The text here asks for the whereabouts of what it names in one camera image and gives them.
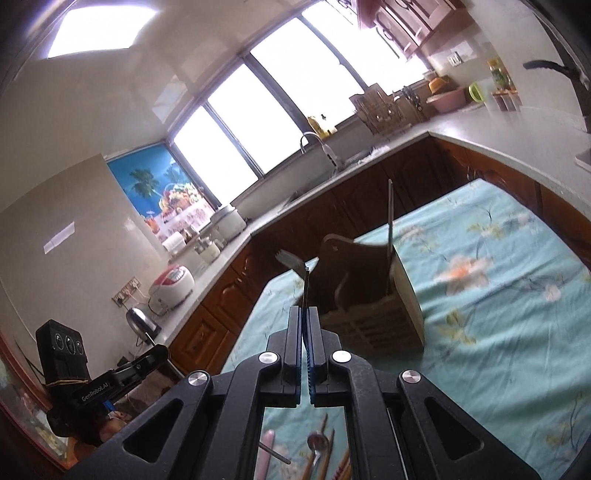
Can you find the tropical fruit printed blind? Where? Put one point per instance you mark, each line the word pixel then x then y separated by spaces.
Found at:
pixel 152 184

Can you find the dish rack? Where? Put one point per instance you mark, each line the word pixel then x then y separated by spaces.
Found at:
pixel 378 110

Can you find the steel sink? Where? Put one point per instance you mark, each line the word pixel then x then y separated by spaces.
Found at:
pixel 318 184

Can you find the white box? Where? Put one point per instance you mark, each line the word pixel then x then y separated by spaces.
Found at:
pixel 175 241

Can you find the metal fork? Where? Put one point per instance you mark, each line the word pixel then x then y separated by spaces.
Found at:
pixel 292 261

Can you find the chrome faucet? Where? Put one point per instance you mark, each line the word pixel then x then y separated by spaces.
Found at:
pixel 333 154

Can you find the wooden wall cabinets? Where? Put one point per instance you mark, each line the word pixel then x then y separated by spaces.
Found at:
pixel 406 23

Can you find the orange bowl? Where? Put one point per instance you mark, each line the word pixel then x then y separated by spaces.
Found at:
pixel 437 84

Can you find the yellow label bottle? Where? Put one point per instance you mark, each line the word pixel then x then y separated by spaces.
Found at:
pixel 498 74

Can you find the white paper label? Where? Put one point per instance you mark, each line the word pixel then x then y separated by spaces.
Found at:
pixel 59 237

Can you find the ceiling light panel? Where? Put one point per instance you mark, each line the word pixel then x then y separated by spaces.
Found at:
pixel 106 27

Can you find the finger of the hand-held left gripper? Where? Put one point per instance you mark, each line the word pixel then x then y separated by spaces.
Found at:
pixel 145 362

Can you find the green cup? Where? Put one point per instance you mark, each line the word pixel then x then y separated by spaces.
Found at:
pixel 475 92

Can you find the yellow oil bottle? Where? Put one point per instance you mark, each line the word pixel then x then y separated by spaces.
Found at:
pixel 315 127

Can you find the wooden chopstick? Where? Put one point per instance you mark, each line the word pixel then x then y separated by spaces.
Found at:
pixel 328 452
pixel 318 434

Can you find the kitchen window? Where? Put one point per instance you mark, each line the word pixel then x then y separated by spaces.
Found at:
pixel 277 92

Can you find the floral teal tablecloth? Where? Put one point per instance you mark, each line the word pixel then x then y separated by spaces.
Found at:
pixel 485 369

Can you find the small white pot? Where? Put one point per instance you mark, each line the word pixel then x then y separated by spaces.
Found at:
pixel 207 251

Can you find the pink basin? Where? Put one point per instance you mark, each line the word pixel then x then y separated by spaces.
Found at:
pixel 448 101

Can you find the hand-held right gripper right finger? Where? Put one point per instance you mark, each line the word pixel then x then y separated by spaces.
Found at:
pixel 314 364

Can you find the wooden base cabinets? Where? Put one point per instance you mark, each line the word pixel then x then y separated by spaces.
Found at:
pixel 369 184

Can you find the red white rice cooker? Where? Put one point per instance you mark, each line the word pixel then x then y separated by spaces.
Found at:
pixel 171 286

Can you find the white slow cooker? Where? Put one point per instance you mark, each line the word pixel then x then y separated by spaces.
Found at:
pixel 228 224

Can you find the metal spoon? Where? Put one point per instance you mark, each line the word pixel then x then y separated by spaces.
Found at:
pixel 317 443

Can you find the steel electric kettle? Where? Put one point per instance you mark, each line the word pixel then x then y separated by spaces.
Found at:
pixel 143 323

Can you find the metal chopstick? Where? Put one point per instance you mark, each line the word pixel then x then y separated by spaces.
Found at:
pixel 390 217

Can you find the white rag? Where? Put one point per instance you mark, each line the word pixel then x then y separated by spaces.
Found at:
pixel 374 154

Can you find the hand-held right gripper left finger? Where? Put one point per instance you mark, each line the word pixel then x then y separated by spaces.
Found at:
pixel 291 364

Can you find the wall power outlet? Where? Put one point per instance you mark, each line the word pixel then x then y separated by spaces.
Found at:
pixel 127 290

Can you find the wooden utensil holder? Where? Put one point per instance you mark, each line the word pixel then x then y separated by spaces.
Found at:
pixel 369 325

